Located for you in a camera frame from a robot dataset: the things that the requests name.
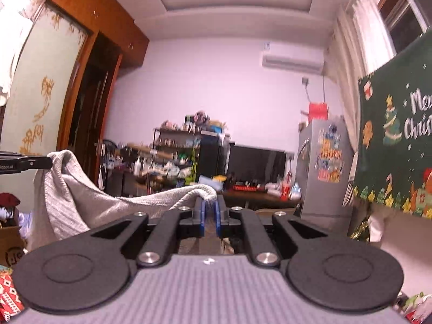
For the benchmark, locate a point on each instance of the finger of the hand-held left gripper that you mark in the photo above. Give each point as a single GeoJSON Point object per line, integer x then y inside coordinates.
{"type": "Point", "coordinates": [37, 163]}

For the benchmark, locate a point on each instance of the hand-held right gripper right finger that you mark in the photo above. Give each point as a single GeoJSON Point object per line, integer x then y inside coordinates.
{"type": "Point", "coordinates": [219, 216]}

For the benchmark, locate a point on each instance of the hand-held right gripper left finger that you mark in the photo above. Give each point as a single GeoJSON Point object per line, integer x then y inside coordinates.
{"type": "Point", "coordinates": [201, 216]}

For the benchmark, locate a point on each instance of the grey knit sweater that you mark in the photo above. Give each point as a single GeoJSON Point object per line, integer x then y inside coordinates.
{"type": "Point", "coordinates": [101, 206]}

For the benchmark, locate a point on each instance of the maroon clothes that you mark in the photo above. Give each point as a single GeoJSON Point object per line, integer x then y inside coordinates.
{"type": "Point", "coordinates": [10, 199]}

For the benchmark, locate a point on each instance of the light blue cloth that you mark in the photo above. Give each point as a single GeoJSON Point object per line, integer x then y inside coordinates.
{"type": "Point", "coordinates": [209, 180]}

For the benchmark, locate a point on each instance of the dark wooden desk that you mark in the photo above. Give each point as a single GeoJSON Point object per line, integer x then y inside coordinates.
{"type": "Point", "coordinates": [253, 196]}

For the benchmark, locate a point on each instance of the red keyboard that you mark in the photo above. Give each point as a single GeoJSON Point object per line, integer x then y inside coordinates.
{"type": "Point", "coordinates": [246, 186]}

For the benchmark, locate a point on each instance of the black computer tower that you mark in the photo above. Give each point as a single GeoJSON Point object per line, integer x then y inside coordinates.
{"type": "Point", "coordinates": [211, 157]}

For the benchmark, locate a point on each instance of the black computer monitor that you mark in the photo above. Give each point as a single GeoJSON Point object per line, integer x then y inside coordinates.
{"type": "Point", "coordinates": [256, 163]}

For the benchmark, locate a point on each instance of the red cup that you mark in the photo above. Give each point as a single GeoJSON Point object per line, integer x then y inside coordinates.
{"type": "Point", "coordinates": [285, 189]}

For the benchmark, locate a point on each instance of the dark wooden door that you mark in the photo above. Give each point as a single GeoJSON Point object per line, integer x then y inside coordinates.
{"type": "Point", "coordinates": [91, 114]}

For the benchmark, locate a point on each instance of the large cardboard box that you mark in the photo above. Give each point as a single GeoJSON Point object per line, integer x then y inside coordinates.
{"type": "Point", "coordinates": [11, 246]}

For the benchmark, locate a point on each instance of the white pump bottle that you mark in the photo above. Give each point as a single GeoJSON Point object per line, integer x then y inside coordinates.
{"type": "Point", "coordinates": [137, 168]}

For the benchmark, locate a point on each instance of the cluttered dark shelf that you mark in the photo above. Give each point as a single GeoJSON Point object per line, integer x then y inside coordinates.
{"type": "Point", "coordinates": [168, 141]}

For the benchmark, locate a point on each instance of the pale sliding door gold print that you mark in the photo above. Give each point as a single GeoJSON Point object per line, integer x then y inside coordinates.
{"type": "Point", "coordinates": [40, 74]}

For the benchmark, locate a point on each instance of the grey refrigerator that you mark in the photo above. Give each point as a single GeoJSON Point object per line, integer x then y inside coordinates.
{"type": "Point", "coordinates": [310, 182]}

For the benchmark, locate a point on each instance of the white hanging cloth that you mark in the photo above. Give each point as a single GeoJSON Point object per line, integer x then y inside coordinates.
{"type": "Point", "coordinates": [13, 47]}

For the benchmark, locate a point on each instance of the colourful fridge magnets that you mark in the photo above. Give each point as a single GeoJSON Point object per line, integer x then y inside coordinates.
{"type": "Point", "coordinates": [329, 162]}

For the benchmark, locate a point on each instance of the red patterned blanket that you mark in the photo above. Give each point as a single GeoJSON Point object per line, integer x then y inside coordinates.
{"type": "Point", "coordinates": [10, 297]}

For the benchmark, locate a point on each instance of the red paper bag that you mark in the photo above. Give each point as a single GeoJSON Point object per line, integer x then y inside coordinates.
{"type": "Point", "coordinates": [319, 111]}

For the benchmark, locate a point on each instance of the white cloth under tapestry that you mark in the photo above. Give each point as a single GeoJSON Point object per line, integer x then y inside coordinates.
{"type": "Point", "coordinates": [375, 226]}

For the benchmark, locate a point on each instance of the white air conditioner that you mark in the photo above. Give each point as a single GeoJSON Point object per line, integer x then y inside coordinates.
{"type": "Point", "coordinates": [292, 59]}

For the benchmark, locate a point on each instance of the green Christmas tapestry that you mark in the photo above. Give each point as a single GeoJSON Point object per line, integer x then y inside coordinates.
{"type": "Point", "coordinates": [405, 162]}

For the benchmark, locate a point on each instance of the white curtain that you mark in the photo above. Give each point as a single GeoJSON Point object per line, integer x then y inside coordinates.
{"type": "Point", "coordinates": [371, 30]}

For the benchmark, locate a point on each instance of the window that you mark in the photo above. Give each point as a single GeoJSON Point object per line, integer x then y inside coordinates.
{"type": "Point", "coordinates": [408, 20]}

